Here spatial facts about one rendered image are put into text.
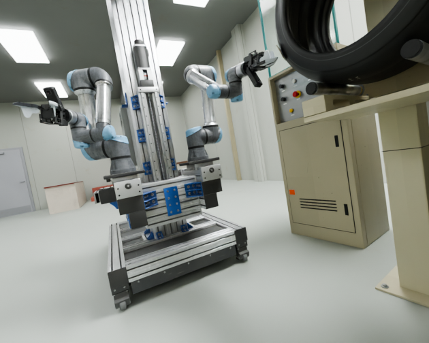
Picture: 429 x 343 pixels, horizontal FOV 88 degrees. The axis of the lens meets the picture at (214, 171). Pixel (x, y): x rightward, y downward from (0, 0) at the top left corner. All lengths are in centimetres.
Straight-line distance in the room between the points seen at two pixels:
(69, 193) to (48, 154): 272
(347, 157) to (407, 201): 50
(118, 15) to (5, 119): 843
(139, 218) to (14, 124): 885
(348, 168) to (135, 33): 168
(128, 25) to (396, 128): 167
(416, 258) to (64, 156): 934
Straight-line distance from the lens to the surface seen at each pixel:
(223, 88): 129
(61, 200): 727
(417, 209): 123
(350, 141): 160
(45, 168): 961
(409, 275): 135
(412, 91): 80
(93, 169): 941
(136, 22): 193
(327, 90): 97
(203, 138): 156
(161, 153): 160
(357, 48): 86
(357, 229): 171
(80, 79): 159
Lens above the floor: 71
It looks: 3 degrees down
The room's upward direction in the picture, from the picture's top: 10 degrees counter-clockwise
